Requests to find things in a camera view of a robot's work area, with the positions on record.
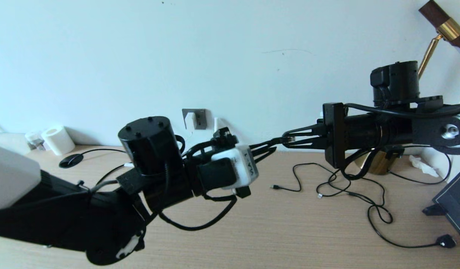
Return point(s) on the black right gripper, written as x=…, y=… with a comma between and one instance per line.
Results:
x=333, y=130

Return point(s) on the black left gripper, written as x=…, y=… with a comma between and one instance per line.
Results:
x=217, y=173

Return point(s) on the white power adapter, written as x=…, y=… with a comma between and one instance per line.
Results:
x=190, y=121

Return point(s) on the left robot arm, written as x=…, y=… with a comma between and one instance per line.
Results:
x=148, y=145

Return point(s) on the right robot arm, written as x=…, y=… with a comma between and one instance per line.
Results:
x=398, y=78

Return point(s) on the white router with antennas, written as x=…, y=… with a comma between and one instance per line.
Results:
x=216, y=123

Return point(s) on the crumpled white tissue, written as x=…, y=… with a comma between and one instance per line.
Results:
x=422, y=166

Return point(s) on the brass desk lamp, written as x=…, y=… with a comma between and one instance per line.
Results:
x=448, y=30

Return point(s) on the black round desk grommet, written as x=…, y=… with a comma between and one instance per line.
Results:
x=71, y=160

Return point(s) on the white paper roll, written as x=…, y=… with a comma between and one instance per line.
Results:
x=58, y=140

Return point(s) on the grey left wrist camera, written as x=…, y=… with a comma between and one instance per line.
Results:
x=246, y=168

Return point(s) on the grey wall socket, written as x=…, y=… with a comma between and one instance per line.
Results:
x=201, y=119

